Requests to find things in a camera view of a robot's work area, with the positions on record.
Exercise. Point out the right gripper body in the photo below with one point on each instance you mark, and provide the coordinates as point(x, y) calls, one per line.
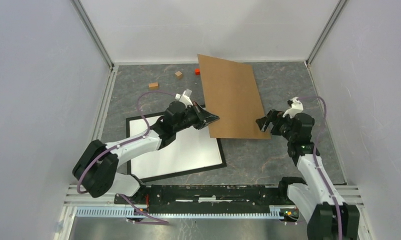
point(282, 125)

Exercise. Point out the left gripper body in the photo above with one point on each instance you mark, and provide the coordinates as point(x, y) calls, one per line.
point(191, 118)

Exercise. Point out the book photo print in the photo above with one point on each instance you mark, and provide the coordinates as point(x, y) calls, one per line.
point(187, 152)

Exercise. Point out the brown backing board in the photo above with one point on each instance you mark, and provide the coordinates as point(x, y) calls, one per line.
point(230, 91)

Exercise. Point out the black picture frame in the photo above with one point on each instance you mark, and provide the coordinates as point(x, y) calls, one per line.
point(224, 159)

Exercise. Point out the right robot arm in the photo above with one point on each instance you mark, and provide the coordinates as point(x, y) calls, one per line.
point(326, 212)

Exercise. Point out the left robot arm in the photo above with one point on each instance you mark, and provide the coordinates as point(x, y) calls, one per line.
point(96, 169)

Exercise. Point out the red cube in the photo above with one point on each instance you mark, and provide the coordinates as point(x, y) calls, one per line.
point(197, 71)

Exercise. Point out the light wooden cube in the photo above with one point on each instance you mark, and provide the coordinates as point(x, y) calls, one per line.
point(179, 75)

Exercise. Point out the brown wooden block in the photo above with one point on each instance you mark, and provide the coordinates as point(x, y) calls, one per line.
point(153, 86)

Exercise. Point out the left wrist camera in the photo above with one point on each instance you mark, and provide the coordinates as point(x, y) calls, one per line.
point(184, 97)

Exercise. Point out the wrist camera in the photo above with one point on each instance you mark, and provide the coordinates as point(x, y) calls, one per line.
point(184, 97)
point(295, 107)

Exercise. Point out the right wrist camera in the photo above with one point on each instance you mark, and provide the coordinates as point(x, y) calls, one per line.
point(295, 107)

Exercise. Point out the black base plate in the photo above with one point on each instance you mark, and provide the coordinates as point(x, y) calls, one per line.
point(209, 199)

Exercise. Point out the aluminium rail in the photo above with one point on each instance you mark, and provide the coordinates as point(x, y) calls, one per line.
point(104, 206)

